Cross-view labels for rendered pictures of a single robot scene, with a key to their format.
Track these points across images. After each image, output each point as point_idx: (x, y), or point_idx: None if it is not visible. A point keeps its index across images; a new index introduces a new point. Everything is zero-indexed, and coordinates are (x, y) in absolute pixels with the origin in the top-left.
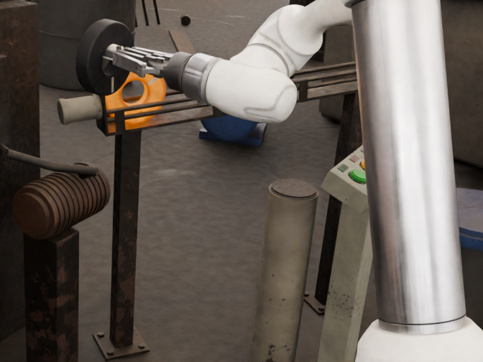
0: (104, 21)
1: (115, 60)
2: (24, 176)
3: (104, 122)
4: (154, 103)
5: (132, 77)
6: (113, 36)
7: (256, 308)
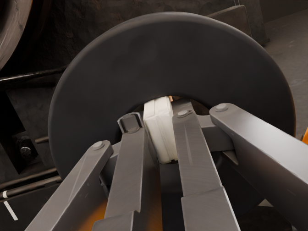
0: (115, 26)
1: (100, 178)
2: (259, 216)
3: None
4: None
5: None
6: (140, 74)
7: None
